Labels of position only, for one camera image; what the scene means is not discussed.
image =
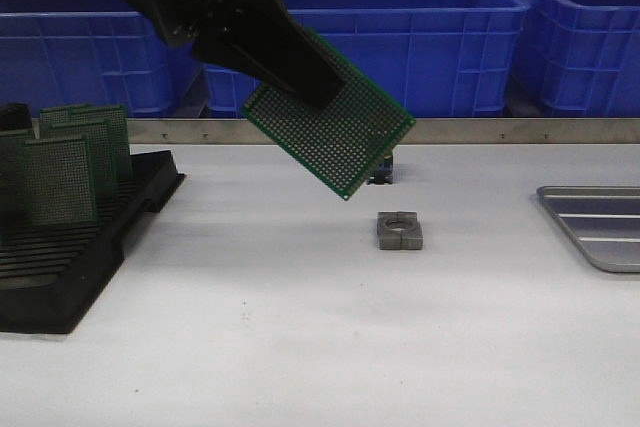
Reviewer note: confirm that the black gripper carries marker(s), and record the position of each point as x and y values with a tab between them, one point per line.
258	38

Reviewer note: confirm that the green perforated circuit board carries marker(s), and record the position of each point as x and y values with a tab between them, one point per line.
343	143

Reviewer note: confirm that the black slotted board rack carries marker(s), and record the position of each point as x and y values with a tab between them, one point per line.
51	275

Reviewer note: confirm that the silver metal tray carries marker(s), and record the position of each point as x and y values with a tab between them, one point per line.
601	221

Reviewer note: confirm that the left blue plastic bin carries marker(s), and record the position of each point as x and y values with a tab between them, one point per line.
99	52

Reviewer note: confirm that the blue plastic bin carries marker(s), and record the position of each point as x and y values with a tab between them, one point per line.
437	58
99	52
580	58

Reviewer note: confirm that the red emergency stop button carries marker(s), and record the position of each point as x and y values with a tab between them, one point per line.
383	174

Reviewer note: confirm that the centre blue plastic bin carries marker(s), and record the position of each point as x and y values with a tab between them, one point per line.
437	58

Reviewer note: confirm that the grey metal clamp block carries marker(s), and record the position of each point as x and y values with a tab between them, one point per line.
399	230

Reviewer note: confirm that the right blue plastic bin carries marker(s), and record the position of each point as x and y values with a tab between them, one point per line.
580	58

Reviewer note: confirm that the steel table edge rail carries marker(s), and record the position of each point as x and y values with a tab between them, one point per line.
452	131

